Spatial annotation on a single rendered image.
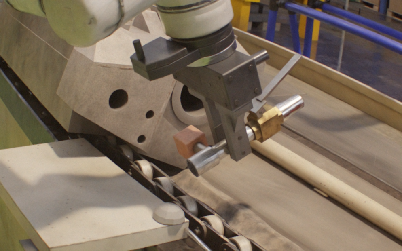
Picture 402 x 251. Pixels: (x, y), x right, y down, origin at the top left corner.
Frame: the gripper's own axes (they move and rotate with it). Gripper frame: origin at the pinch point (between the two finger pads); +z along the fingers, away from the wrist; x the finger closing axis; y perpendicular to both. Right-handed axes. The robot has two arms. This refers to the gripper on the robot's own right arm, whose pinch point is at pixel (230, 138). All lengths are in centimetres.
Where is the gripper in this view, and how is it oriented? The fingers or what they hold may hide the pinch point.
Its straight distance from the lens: 83.9
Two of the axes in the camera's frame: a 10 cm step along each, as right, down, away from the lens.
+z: 2.3, 8.1, 5.4
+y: 8.0, -4.8, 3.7
